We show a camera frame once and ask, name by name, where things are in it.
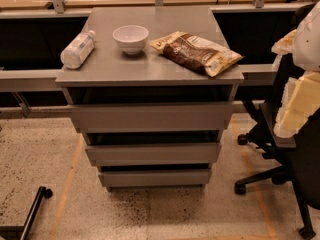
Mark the grey middle drawer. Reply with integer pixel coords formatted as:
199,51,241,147
86,143,221,166

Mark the clear plastic water bottle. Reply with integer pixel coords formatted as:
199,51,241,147
60,30,96,69

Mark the grey bottom drawer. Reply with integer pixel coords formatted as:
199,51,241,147
98,169,212,188

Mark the grey drawer cabinet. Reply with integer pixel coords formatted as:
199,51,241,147
56,7,243,175

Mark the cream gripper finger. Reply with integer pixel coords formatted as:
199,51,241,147
271,30,296,68
273,71,320,138

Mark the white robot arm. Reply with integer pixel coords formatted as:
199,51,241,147
271,2,320,138

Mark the black metal stand leg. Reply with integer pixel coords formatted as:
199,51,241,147
0,186,53,240

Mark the black office chair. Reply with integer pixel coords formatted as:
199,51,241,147
233,2,320,240

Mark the grey drawer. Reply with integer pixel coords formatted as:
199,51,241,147
71,102,232,133
98,169,212,188
86,143,221,166

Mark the brown yellow snack bag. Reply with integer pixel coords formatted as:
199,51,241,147
150,31,243,78

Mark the white ceramic bowl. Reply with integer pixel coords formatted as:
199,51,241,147
113,25,149,55

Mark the grey top drawer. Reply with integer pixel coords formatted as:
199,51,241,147
71,102,232,133

